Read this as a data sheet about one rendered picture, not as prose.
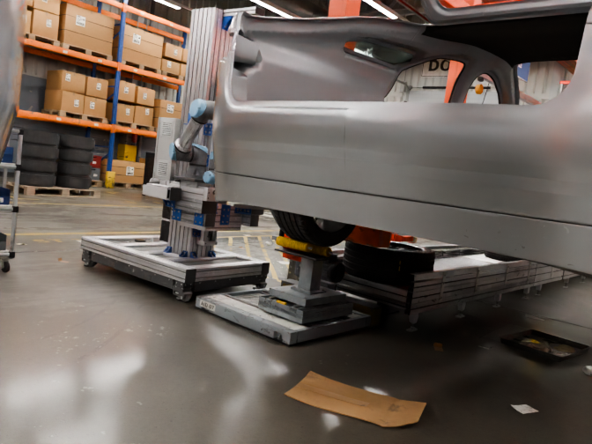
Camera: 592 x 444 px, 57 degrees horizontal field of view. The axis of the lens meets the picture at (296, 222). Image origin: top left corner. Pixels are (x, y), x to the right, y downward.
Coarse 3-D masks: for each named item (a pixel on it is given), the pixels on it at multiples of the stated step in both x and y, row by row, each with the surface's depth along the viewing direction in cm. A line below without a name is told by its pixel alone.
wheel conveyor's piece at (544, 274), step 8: (464, 248) 603; (472, 248) 614; (472, 256) 599; (480, 256) 609; (536, 264) 538; (536, 272) 539; (544, 272) 559; (552, 272) 579; (560, 272) 604; (536, 280) 543; (544, 280) 564; (552, 280) 585; (536, 288) 557
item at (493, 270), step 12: (492, 264) 450; (504, 264) 468; (516, 264) 491; (528, 264) 516; (420, 276) 355; (432, 276) 367; (444, 276) 380; (456, 276) 400; (468, 276) 413; (480, 276) 431; (492, 276) 451; (504, 276) 471; (528, 276) 519; (408, 288) 352; (420, 288) 357; (432, 288) 370
